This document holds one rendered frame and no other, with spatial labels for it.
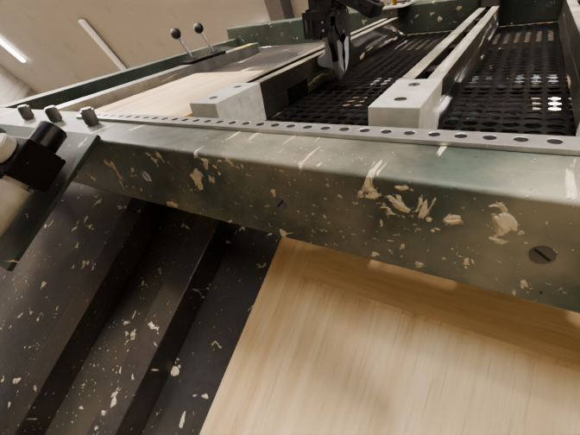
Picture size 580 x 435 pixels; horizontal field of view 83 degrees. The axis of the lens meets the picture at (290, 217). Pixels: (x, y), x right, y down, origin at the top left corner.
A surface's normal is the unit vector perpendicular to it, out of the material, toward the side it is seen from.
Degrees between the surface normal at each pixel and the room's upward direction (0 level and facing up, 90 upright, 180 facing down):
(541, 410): 90
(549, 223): 150
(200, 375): 90
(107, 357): 90
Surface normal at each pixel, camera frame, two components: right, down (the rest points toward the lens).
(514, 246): -0.51, 0.55
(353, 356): -0.39, -0.44
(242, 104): 0.85, 0.18
